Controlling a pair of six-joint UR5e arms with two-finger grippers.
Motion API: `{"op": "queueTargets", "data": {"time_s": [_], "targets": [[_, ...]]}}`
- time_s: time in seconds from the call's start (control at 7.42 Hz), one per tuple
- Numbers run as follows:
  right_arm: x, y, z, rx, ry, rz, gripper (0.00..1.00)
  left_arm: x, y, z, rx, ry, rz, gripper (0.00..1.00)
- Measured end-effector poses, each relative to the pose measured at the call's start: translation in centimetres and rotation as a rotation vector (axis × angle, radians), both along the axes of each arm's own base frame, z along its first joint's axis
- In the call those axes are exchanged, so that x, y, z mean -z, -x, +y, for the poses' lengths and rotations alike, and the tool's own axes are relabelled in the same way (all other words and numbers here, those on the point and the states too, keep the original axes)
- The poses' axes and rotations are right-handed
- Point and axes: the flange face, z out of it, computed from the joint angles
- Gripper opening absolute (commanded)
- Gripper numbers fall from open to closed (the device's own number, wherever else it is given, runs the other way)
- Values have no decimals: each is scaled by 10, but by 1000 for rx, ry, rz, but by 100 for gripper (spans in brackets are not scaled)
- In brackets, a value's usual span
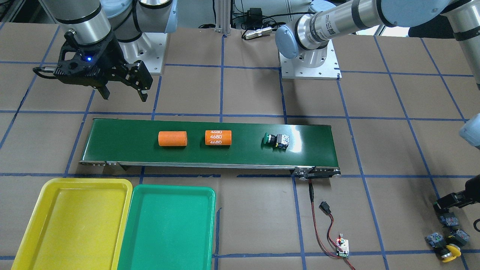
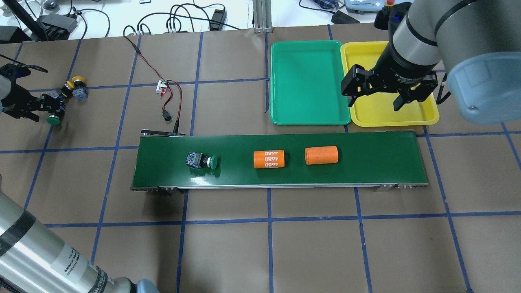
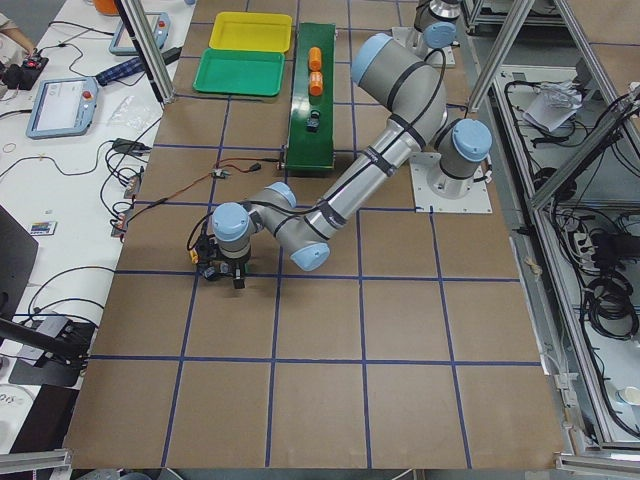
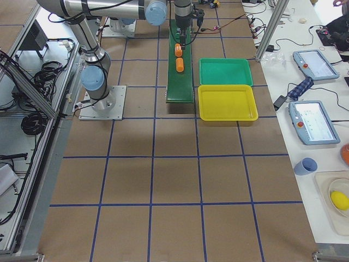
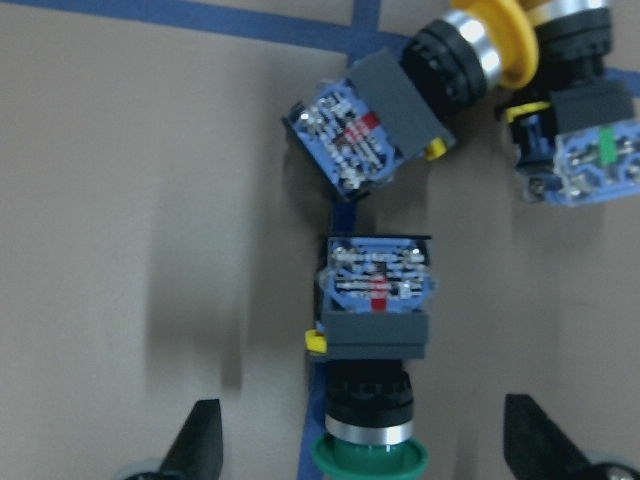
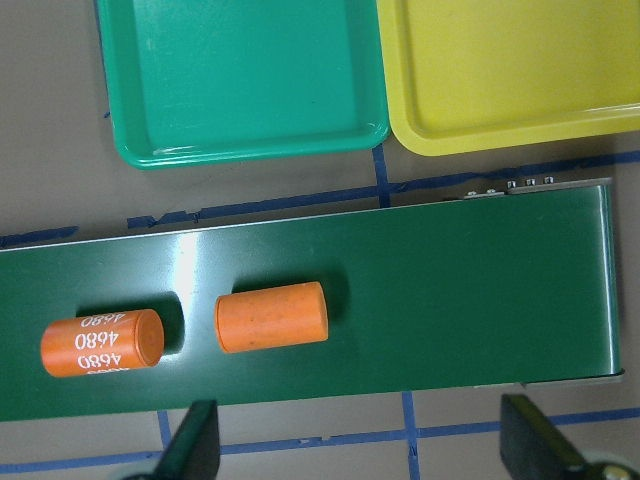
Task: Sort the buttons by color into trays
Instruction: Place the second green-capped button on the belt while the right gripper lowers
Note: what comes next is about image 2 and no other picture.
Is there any yellow plastic tray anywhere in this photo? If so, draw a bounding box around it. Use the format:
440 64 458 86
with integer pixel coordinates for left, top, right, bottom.
340 41 440 127

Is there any black inline rocker switch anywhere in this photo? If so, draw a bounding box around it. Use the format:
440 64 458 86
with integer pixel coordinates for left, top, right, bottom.
162 111 172 122

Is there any plain orange cylinder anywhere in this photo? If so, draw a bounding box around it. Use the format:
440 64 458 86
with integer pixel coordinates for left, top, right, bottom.
304 145 339 165

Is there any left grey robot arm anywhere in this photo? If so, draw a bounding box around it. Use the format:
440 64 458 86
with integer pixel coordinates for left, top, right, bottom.
0 61 158 293

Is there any orange cylinder with 4680 print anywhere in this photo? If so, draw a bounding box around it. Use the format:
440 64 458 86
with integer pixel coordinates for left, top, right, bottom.
253 150 285 169

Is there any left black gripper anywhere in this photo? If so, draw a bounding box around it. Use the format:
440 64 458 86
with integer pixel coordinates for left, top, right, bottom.
0 77 61 122

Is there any green plastic tray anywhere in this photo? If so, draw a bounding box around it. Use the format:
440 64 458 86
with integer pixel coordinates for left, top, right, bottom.
269 40 351 125

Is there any yellow push button right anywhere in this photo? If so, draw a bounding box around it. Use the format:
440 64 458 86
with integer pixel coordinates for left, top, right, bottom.
71 76 89 100

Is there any small white controller board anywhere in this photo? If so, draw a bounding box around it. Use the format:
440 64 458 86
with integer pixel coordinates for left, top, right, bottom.
155 79 168 95

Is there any aluminium frame post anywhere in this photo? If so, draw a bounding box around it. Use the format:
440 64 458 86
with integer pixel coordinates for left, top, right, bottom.
252 0 273 33

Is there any teach pendant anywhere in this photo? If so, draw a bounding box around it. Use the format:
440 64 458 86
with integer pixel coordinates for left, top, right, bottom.
344 0 396 14

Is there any green push button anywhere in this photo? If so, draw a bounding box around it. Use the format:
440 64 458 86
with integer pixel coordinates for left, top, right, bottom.
46 100 66 126
185 152 218 169

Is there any red black power cable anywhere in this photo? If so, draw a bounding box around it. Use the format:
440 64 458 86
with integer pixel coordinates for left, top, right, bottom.
123 25 183 134

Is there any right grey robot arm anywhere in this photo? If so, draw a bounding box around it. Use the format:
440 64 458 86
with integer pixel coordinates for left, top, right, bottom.
341 0 521 125

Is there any black power adapter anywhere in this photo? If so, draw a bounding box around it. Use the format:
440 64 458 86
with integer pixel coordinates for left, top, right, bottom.
209 9 227 31

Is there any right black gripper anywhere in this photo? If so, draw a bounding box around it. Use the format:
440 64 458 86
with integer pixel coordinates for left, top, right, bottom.
341 43 438 112

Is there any green conveyor belt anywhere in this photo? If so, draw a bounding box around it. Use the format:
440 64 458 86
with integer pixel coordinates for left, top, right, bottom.
130 131 428 191

